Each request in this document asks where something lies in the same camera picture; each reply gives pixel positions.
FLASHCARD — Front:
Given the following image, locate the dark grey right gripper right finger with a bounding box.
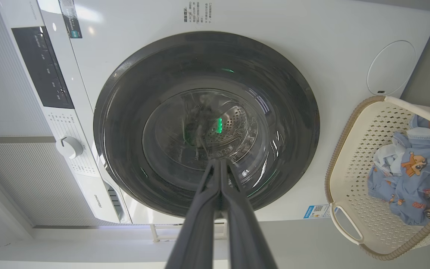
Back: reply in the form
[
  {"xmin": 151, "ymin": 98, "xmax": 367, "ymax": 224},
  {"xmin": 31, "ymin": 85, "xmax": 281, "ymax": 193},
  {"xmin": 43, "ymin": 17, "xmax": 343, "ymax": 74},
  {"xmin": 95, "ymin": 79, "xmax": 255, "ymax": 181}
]
[{"xmin": 221, "ymin": 159, "xmax": 278, "ymax": 269}]

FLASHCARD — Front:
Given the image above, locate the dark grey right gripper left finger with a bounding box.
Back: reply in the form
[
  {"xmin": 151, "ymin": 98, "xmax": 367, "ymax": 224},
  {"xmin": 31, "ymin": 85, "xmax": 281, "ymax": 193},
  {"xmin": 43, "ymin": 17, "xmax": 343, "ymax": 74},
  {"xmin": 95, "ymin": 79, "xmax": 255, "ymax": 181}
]
[{"xmin": 165, "ymin": 159, "xmax": 223, "ymax": 269}]

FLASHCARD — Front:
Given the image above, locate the dark round glass washer door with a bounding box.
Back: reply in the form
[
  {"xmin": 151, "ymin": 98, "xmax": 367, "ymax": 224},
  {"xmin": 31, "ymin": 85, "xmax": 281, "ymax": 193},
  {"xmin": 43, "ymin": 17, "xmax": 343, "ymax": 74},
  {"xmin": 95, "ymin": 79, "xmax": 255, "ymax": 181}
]
[{"xmin": 93, "ymin": 31, "xmax": 320, "ymax": 218}]

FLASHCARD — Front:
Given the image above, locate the blue cartoon print garment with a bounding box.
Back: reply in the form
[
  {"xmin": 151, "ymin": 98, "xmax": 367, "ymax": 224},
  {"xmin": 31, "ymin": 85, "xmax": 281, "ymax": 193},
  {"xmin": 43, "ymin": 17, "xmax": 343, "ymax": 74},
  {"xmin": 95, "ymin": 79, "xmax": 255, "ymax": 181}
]
[{"xmin": 367, "ymin": 115, "xmax": 430, "ymax": 226}]

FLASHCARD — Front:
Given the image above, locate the steel perforated washer drum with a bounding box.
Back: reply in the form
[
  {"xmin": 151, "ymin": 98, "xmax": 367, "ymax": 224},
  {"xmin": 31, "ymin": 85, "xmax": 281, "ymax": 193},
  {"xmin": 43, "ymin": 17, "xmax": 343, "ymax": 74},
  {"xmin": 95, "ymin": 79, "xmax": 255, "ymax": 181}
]
[{"xmin": 152, "ymin": 92, "xmax": 260, "ymax": 165}]

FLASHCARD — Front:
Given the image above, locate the white washing machine dial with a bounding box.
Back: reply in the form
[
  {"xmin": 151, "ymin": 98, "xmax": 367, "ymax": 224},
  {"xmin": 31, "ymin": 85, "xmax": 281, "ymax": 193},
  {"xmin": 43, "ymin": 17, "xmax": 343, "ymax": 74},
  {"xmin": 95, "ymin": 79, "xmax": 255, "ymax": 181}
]
[{"xmin": 56, "ymin": 136, "xmax": 84, "ymax": 160}]

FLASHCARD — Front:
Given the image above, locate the white front-load washing machine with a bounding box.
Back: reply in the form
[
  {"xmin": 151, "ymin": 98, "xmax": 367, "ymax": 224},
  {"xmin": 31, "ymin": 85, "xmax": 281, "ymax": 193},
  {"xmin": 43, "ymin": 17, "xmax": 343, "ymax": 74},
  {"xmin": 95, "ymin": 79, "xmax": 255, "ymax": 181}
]
[{"xmin": 0, "ymin": 0, "xmax": 430, "ymax": 225}]

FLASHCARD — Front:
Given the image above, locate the black washer control display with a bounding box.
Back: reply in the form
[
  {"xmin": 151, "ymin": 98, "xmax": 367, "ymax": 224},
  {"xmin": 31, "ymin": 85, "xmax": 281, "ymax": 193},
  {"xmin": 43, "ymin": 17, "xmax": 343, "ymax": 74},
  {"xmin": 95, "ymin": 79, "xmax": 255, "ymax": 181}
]
[{"xmin": 12, "ymin": 26, "xmax": 75, "ymax": 109}]

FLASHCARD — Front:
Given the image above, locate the blue energy label sticker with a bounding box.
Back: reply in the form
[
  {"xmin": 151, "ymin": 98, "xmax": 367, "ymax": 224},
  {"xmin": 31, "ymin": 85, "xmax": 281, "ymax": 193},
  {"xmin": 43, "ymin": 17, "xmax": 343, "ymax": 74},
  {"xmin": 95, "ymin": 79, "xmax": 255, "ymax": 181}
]
[{"xmin": 303, "ymin": 204, "xmax": 331, "ymax": 219}]

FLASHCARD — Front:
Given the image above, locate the white detergent drawer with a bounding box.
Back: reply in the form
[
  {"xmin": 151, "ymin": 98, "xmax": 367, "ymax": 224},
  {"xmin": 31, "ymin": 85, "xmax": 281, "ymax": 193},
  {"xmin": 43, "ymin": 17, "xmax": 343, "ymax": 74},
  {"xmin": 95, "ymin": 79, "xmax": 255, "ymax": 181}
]
[{"xmin": 76, "ymin": 173, "xmax": 131, "ymax": 224}]

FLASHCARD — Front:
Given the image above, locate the cream perforated laundry basket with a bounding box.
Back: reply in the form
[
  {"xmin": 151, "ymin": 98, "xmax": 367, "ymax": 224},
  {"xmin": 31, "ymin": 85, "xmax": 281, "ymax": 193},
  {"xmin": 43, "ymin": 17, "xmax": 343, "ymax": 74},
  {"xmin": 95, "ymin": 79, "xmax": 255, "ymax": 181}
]
[{"xmin": 324, "ymin": 96, "xmax": 430, "ymax": 261}]

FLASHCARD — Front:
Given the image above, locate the round white filter cover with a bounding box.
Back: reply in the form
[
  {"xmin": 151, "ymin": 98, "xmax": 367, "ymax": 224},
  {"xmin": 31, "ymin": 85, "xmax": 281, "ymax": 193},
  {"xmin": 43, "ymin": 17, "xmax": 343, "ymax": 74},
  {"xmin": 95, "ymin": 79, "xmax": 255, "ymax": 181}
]
[{"xmin": 367, "ymin": 40, "xmax": 417, "ymax": 98}]

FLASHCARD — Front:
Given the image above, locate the black rectangular sticker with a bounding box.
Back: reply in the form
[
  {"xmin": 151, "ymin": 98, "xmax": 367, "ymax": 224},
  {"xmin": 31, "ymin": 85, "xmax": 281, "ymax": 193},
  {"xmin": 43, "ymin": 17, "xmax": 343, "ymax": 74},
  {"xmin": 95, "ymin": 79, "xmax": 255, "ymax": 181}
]
[{"xmin": 58, "ymin": 0, "xmax": 83, "ymax": 39}]

